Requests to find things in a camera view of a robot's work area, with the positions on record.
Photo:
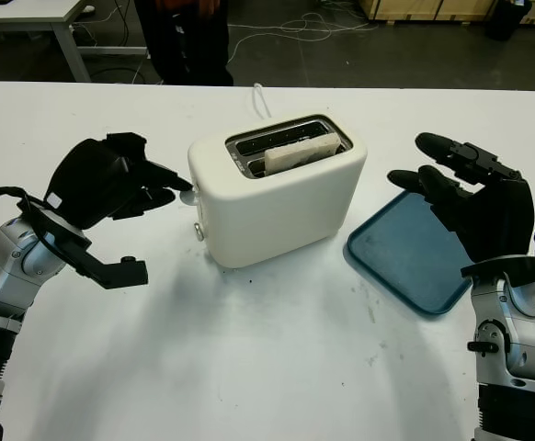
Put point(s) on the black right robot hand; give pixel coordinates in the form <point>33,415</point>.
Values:
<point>497,216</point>

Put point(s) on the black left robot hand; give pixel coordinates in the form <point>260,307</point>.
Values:
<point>93,184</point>

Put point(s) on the white toaster lever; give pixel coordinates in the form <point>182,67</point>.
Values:
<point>188,198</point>

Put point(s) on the white bread slice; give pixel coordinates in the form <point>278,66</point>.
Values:
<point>295,154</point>

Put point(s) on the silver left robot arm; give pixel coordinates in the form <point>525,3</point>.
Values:
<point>5,285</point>

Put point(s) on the blue plastic tray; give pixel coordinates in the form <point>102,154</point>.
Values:
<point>401,257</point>

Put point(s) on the silver toaster dial knob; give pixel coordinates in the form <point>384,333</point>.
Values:
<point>199,232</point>

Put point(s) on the white two-slot toaster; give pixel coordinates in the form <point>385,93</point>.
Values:
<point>272,216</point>

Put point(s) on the person in orange jacket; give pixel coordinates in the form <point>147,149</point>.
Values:
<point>189,46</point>

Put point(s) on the white desk with metal legs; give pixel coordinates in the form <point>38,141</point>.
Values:
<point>24,14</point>

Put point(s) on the black waste bin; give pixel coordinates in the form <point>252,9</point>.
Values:
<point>506,20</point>

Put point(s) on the stacked wooden crates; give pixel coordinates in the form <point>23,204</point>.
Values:
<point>414,8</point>

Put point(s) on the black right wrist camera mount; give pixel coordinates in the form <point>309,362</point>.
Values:
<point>502,266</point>

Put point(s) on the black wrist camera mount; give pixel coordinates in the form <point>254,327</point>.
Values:
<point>111,273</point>
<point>502,266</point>

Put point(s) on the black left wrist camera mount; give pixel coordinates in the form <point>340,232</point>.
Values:
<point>111,273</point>

